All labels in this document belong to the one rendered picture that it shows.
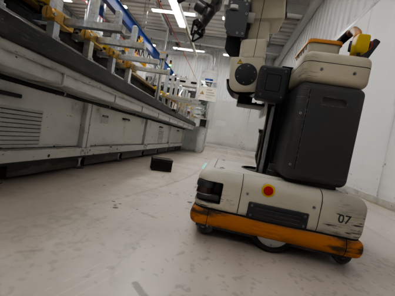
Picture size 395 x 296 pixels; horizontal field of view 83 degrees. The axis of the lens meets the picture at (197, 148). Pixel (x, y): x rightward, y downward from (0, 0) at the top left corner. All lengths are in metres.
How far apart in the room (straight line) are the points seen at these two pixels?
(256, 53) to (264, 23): 0.17
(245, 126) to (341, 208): 10.94
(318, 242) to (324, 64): 0.68
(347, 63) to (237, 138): 10.85
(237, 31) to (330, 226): 0.91
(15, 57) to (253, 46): 0.98
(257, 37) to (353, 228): 0.92
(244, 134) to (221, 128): 1.22
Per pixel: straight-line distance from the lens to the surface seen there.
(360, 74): 1.08
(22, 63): 1.17
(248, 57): 1.16
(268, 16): 1.28
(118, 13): 1.76
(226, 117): 11.84
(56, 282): 0.70
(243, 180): 0.91
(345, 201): 1.02
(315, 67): 1.03
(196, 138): 5.63
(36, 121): 1.56
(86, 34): 1.45
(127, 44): 1.41
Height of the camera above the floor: 0.40
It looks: 3 degrees down
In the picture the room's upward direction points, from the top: 10 degrees clockwise
